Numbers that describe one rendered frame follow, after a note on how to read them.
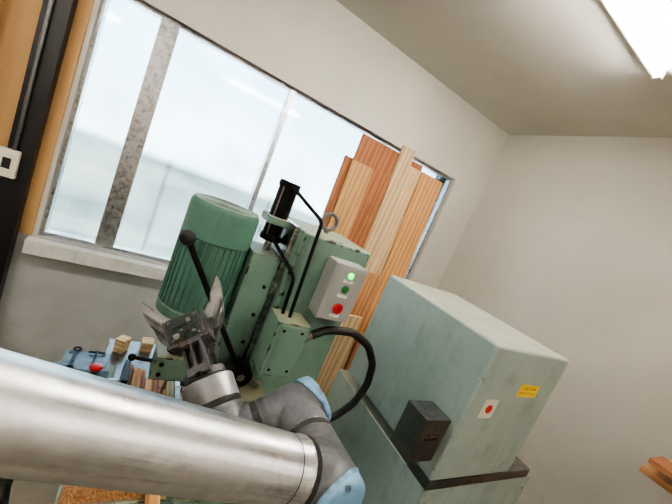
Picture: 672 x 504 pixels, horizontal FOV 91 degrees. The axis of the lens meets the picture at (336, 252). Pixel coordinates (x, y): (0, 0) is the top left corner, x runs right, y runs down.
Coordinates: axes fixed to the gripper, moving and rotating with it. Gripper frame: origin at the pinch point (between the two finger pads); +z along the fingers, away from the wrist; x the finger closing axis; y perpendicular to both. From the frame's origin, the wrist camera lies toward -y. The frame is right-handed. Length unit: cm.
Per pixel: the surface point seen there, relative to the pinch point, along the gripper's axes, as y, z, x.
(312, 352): -32.1, -17.6, -23.5
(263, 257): -10.1, 5.9, -19.3
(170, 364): -28.6, -5.0, 12.5
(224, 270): -8.8, 5.6, -9.2
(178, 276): -9.3, 8.6, 1.3
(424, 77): -72, 131, -181
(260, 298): -18.5, -1.1, -15.1
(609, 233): -90, -20, -229
